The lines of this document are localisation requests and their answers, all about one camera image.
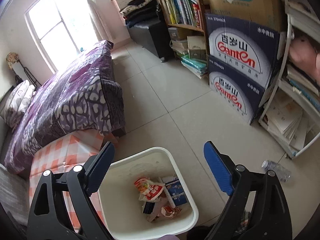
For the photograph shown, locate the blue small carton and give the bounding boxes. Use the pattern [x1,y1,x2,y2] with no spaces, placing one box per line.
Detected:
[160,176,188,207]

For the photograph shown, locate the torn red noodle cup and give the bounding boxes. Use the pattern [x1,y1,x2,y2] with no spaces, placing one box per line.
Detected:
[146,205,182,222]

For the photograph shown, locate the snack wrapper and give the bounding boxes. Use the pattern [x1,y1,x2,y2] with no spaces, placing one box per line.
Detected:
[134,177,165,202]

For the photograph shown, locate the white plastic trash bin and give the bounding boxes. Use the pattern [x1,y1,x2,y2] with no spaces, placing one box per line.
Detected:
[98,147,199,239]

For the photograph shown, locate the right hand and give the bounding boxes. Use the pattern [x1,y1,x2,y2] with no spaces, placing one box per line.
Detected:
[289,36,319,85]

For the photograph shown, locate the clear plastic water bottle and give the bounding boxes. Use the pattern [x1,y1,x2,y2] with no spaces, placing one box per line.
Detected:
[261,160,291,182]

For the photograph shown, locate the grey grid fabric chair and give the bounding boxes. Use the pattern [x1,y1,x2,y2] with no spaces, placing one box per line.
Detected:
[1,164,29,231]

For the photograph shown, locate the checkered orange white tablecloth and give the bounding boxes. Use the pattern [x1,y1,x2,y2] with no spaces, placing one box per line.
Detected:
[28,129,119,233]

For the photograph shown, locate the lower Ganten water box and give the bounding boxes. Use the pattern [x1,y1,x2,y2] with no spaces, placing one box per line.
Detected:
[208,55,265,124]

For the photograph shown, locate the ganten water box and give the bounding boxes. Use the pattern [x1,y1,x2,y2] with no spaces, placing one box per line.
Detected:
[208,55,265,124]
[205,13,284,88]

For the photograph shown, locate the folded floral pillows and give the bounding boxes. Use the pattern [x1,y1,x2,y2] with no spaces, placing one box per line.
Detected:
[4,80,35,130]

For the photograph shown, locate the purple patterned bed quilt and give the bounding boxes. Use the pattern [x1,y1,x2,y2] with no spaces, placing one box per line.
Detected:
[4,40,125,174]

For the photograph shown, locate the upper Ganten water box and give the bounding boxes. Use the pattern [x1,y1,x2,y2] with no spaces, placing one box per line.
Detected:
[205,13,284,88]

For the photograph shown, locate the black storage bench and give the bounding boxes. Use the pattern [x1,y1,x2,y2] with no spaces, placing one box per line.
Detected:
[128,18,174,62]

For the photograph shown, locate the bright window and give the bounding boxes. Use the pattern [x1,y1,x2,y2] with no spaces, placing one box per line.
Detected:
[25,0,99,72]

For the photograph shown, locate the brown cardboard box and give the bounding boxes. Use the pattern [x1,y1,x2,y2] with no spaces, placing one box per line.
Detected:
[209,0,284,32]

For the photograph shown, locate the wooden bookshelf with books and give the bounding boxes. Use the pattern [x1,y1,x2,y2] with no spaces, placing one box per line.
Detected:
[159,0,210,80]

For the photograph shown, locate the folded dark clothes pile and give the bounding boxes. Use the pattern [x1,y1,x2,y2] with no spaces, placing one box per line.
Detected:
[119,0,158,28]

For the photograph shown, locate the white wire rack with papers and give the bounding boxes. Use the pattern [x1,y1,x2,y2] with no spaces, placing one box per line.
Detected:
[258,0,319,159]

